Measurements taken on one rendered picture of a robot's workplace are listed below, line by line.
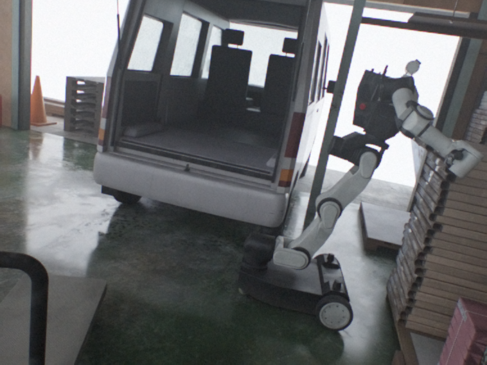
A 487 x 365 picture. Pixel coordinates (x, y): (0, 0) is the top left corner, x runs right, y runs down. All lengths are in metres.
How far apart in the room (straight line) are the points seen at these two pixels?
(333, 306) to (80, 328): 1.29
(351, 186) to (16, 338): 1.72
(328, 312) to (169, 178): 1.35
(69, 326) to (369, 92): 1.77
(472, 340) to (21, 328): 1.76
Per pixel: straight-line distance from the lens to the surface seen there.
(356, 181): 2.29
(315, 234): 2.39
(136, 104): 3.38
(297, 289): 2.34
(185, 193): 2.79
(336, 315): 2.37
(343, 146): 2.24
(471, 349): 1.96
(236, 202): 2.70
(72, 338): 1.77
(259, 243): 2.40
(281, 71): 4.52
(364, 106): 2.20
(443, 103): 4.68
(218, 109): 4.66
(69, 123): 6.32
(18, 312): 1.93
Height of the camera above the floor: 1.30
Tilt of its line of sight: 16 degrees down
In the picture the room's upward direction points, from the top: 10 degrees clockwise
